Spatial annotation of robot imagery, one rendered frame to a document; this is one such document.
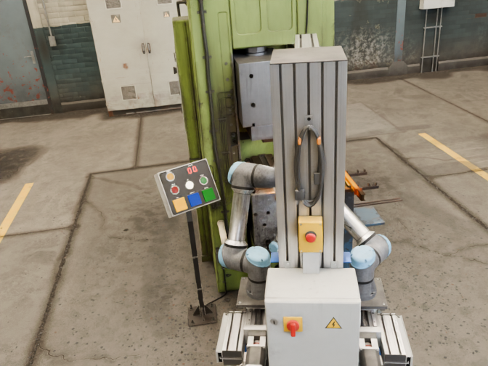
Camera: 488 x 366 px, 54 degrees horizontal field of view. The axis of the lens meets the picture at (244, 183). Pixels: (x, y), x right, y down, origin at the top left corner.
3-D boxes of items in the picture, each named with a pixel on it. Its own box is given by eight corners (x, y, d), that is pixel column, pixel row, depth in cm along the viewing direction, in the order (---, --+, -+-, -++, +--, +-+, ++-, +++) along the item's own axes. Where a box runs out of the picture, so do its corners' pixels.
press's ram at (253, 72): (302, 120, 307) (301, 57, 289) (242, 128, 303) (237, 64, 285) (287, 103, 344) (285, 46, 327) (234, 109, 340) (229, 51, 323)
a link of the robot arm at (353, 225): (369, 272, 236) (296, 190, 249) (383, 258, 246) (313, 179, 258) (384, 261, 227) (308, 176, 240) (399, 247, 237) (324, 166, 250)
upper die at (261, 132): (282, 137, 309) (281, 123, 305) (251, 141, 307) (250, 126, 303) (269, 118, 347) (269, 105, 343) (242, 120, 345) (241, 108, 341)
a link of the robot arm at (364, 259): (343, 276, 232) (344, 253, 226) (358, 263, 241) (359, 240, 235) (366, 285, 224) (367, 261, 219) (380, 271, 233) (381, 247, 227)
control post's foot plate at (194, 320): (218, 322, 342) (217, 313, 338) (187, 327, 339) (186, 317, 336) (216, 303, 361) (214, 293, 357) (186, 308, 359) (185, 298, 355)
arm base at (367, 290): (378, 301, 229) (380, 284, 224) (346, 301, 230) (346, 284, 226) (374, 281, 242) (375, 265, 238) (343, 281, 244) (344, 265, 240)
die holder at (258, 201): (308, 244, 340) (307, 187, 321) (255, 251, 336) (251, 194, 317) (290, 208, 390) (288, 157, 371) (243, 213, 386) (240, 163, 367)
